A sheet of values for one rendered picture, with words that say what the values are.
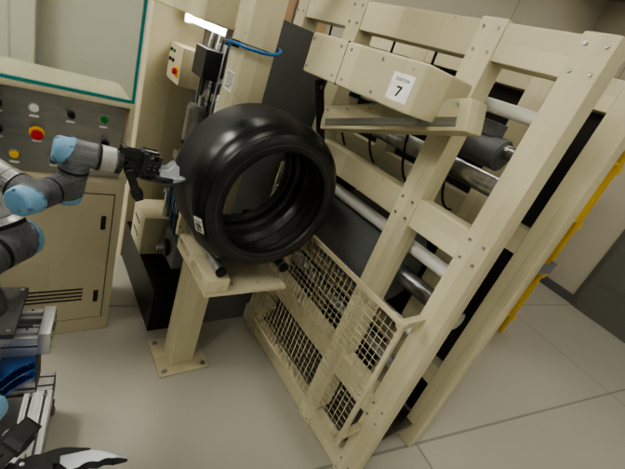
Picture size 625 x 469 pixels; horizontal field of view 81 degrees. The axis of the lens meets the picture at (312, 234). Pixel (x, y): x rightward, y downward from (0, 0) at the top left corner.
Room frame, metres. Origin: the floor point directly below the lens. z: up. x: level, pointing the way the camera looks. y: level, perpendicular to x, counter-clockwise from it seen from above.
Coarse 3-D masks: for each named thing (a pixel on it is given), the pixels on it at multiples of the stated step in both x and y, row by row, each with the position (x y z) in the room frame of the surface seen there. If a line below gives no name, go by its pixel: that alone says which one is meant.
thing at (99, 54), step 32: (0, 0) 1.26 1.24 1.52; (32, 0) 1.32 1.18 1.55; (64, 0) 1.38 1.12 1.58; (96, 0) 1.44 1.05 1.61; (128, 0) 1.52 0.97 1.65; (0, 32) 1.26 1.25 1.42; (32, 32) 1.32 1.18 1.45; (64, 32) 1.38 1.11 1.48; (96, 32) 1.45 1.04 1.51; (128, 32) 1.52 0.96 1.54; (0, 64) 1.26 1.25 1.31; (32, 64) 1.32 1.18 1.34; (64, 64) 1.38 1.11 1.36; (96, 64) 1.45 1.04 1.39; (128, 64) 1.53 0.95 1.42; (96, 96) 1.46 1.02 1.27; (128, 96) 1.54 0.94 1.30
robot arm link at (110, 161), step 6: (102, 144) 0.96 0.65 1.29; (102, 150) 0.98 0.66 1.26; (108, 150) 0.95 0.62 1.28; (114, 150) 0.96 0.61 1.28; (102, 156) 0.93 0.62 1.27; (108, 156) 0.94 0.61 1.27; (114, 156) 0.95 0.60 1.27; (102, 162) 0.93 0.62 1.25; (108, 162) 0.94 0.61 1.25; (114, 162) 0.95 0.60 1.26; (102, 168) 0.93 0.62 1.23; (108, 168) 0.94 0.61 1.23; (114, 168) 0.95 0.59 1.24
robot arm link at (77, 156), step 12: (60, 144) 0.87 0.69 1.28; (72, 144) 0.89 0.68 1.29; (84, 144) 0.91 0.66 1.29; (96, 144) 0.94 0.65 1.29; (60, 156) 0.86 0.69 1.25; (72, 156) 0.88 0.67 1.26; (84, 156) 0.90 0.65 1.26; (96, 156) 0.92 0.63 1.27; (72, 168) 0.88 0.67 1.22; (84, 168) 0.90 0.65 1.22; (96, 168) 0.93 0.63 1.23
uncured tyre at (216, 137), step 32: (224, 128) 1.17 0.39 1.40; (256, 128) 1.17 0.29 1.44; (288, 128) 1.23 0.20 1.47; (192, 160) 1.13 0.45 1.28; (224, 160) 1.09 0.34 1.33; (256, 160) 1.14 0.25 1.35; (288, 160) 1.58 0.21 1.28; (320, 160) 1.32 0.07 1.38; (192, 192) 1.07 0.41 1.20; (224, 192) 1.09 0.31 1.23; (288, 192) 1.61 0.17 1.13; (320, 192) 1.51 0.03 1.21; (192, 224) 1.09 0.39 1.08; (224, 224) 1.42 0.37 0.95; (256, 224) 1.51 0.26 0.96; (288, 224) 1.51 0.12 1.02; (320, 224) 1.40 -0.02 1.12; (224, 256) 1.14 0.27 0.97; (256, 256) 1.22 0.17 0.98
